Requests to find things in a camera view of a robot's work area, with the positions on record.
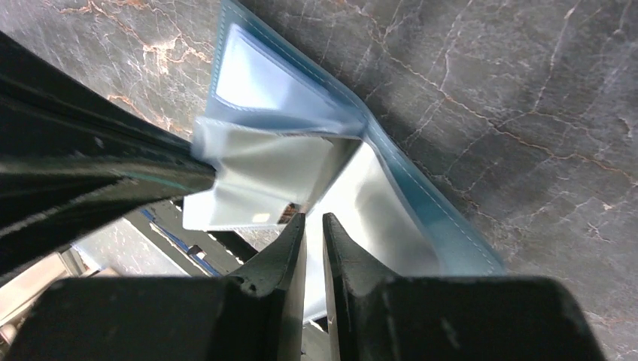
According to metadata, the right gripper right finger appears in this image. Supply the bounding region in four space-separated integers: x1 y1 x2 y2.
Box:
323 214 604 360

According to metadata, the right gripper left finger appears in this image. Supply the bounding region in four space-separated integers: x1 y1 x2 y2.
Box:
7 213 306 360

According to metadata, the blue card holder wallet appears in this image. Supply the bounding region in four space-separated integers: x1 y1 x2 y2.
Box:
183 1 505 322

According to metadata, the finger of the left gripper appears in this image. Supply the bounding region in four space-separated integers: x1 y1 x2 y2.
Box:
1 35 215 276

